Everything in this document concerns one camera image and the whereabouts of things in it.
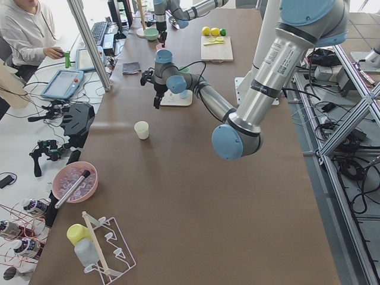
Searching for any translucent white cup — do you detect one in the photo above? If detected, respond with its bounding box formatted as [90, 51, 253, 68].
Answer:
[74, 238, 100, 267]

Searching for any seated person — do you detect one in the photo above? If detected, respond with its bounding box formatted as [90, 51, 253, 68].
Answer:
[1, 1, 64, 81]

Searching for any green bowl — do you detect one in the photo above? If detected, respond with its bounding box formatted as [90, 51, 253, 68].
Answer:
[144, 27, 159, 41]

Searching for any blue cup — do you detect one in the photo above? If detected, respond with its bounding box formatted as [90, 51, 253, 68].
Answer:
[179, 90, 188, 99]

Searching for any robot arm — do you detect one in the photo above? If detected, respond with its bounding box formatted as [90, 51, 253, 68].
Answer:
[153, 0, 228, 48]
[140, 1, 350, 160]

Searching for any blue teach pendant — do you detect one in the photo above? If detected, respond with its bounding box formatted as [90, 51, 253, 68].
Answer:
[41, 70, 84, 99]

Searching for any yellow cup on rack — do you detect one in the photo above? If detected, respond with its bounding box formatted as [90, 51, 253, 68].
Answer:
[66, 224, 91, 246]

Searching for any yellow plastic knife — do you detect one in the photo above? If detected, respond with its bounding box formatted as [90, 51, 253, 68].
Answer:
[203, 42, 225, 46]

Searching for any black keyboard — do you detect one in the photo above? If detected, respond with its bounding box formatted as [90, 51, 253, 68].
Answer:
[91, 21, 108, 46]

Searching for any yellow lemon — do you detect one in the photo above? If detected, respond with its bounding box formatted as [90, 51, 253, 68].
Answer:
[201, 26, 210, 36]
[210, 27, 220, 37]

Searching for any green bottle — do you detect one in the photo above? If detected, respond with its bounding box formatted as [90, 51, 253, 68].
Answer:
[64, 51, 71, 68]

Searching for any cream cup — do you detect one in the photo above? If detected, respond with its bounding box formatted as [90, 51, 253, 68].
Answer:
[134, 121, 149, 140]

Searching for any pink bowl with ice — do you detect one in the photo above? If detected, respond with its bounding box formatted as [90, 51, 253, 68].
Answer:
[52, 161, 99, 204]

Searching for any wooden cutting board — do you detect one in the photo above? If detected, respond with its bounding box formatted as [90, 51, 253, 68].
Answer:
[201, 36, 233, 62]

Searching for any cream rabbit tray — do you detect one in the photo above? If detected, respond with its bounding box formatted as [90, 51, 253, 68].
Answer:
[160, 90, 193, 107]

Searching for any aluminium frame post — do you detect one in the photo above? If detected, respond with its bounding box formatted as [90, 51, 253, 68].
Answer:
[67, 0, 112, 91]

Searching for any metal tube tool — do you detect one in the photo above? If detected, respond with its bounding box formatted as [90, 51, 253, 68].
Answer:
[55, 170, 91, 209]

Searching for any grey cloth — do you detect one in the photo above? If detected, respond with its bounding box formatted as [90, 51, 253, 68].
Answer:
[122, 62, 141, 75]

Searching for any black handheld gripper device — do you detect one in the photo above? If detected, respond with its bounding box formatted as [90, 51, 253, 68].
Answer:
[28, 139, 71, 178]

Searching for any wooden stand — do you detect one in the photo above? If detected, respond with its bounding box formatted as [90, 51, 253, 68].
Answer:
[135, 0, 147, 38]

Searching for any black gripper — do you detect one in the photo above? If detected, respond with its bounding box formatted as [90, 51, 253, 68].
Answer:
[140, 68, 166, 109]
[156, 17, 167, 48]

